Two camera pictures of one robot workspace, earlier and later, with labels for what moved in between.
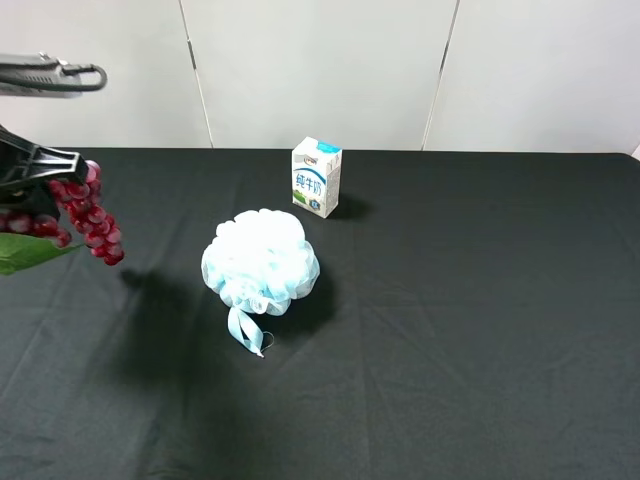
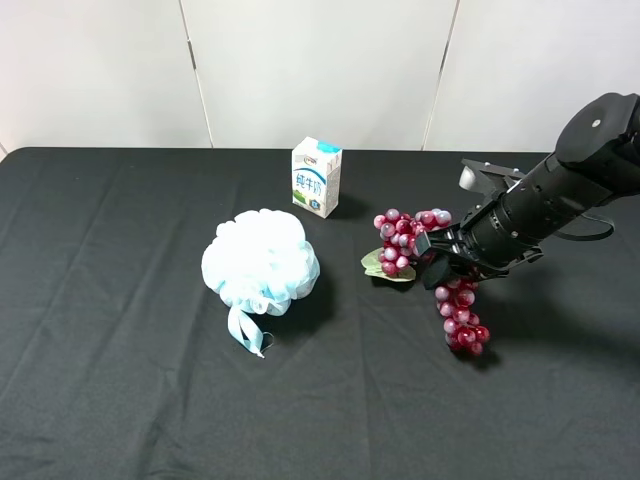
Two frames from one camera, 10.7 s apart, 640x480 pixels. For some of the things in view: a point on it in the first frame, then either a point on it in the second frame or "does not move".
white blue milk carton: [317, 177] does not move
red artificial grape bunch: [81, 211] → [395, 260]
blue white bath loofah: [259, 261] does not move
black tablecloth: [475, 316] does not move
